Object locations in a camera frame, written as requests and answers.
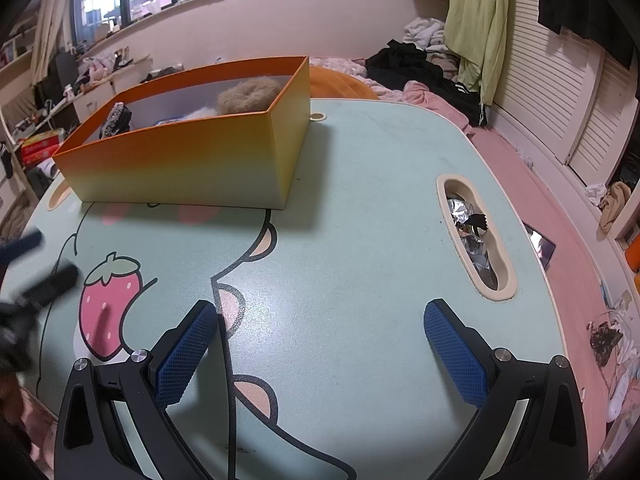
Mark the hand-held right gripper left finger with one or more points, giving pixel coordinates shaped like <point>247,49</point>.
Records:
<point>182,355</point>

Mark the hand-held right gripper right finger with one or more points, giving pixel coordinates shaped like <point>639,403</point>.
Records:
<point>455,355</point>

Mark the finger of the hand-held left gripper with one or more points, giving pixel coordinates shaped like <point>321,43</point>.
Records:
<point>50,282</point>
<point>22,245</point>

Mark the black lace cloth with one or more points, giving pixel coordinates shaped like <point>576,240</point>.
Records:
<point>116,119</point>

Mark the orange cardboard box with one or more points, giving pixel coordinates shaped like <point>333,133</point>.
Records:
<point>200,160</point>

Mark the brown fluffy pom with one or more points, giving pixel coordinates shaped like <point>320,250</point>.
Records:
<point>247,94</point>

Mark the cartoon printed desktop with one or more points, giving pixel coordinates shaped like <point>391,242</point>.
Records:
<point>350,185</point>

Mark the red cardboard box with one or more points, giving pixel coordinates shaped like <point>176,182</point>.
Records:
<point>40,146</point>

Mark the pink bed sheet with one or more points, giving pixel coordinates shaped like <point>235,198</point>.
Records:
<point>565,285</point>

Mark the smartphone on bed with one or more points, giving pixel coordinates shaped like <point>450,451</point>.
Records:
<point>542,247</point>

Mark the crumpled foil wrapper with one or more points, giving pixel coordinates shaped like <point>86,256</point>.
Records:
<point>462,207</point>

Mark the white desk with drawer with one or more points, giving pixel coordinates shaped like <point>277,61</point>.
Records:
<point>95,97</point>

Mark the beige crumpled cloth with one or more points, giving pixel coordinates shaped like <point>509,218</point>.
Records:
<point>615,205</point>

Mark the beige curtain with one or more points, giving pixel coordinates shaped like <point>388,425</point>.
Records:
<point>50,20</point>

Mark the white louvered closet doors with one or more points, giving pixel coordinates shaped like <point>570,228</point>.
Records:
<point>550,85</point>

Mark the black clothes pile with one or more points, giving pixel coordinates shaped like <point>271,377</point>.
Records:
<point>410,67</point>

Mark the orange pillow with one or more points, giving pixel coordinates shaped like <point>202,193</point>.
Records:
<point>340,85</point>

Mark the white clothes pile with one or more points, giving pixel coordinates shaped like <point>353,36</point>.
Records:
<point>425,32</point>

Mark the green hanging garment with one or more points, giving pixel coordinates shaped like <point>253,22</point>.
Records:
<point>475,20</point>

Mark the black hanging garment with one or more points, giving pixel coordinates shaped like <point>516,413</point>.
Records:
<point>585,5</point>

